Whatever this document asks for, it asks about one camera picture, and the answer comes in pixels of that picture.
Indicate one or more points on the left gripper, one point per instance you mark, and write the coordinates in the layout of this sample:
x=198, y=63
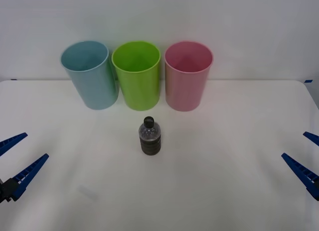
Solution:
x=2, y=191

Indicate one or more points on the green plastic bin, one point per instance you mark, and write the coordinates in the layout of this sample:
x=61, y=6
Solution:
x=139, y=91

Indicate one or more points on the pale blue plastic bin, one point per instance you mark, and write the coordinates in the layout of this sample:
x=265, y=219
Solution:
x=97, y=91

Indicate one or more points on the pink plastic bin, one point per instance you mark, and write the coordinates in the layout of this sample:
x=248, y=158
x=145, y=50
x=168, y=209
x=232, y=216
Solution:
x=184, y=91

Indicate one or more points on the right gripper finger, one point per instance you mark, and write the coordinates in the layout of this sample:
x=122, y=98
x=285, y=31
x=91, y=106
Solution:
x=312, y=137
x=301, y=172

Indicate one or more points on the clear bottle with black cap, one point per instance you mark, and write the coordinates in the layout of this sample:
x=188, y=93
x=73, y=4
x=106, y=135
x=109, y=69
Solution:
x=150, y=144

